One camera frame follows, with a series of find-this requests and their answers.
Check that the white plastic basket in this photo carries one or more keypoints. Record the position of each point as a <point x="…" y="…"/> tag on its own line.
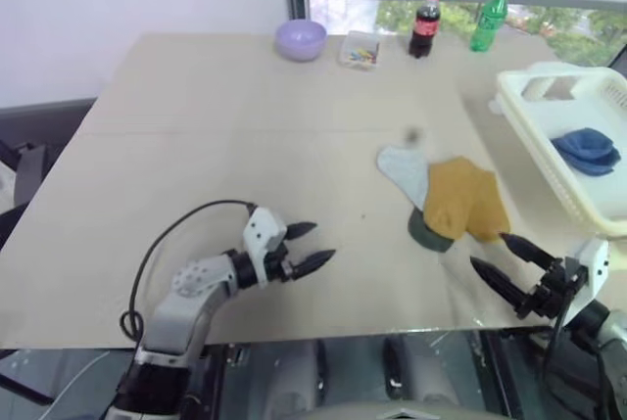
<point x="539" y="116"/>

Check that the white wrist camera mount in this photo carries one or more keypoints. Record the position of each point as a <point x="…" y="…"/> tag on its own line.
<point x="262" y="231"/>
<point x="595" y="263"/>

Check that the light grey sock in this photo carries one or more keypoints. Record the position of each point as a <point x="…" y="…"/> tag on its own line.
<point x="401" y="170"/>

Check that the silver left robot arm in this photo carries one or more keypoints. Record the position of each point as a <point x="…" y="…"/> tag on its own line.
<point x="181" y="312"/>

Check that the green soda bottle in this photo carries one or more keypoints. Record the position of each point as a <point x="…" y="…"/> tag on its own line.
<point x="487" y="23"/>

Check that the blue cloth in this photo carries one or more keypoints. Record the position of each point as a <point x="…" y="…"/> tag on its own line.
<point x="585" y="146"/>

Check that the dark green cloth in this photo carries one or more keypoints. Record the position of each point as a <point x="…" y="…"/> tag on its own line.
<point x="426" y="239"/>

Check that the mustard yellow cloth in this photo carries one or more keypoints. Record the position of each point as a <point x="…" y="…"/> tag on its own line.
<point x="465" y="200"/>

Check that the black table leg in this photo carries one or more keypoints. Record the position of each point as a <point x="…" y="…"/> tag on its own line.
<point x="499" y="376"/>
<point x="215" y="381"/>

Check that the colourful plastic clips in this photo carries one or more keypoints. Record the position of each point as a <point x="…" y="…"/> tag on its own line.
<point x="361" y="54"/>

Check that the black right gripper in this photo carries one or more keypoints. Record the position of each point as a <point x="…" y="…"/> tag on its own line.
<point x="553" y="293"/>

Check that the purple bowl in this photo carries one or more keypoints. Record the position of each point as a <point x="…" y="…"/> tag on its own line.
<point x="300" y="43"/>

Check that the clear plastic box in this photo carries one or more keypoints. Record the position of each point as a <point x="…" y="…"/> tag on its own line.
<point x="360" y="40"/>

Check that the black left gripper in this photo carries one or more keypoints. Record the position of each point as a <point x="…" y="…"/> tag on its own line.
<point x="280" y="266"/>

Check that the cola bottle with red cap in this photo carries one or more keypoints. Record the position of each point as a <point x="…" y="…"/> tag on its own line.
<point x="423" y="28"/>

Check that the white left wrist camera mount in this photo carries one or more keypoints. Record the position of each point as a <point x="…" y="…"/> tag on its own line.
<point x="262" y="231"/>

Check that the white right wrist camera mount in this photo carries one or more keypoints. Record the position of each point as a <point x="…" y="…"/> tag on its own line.
<point x="595" y="263"/>

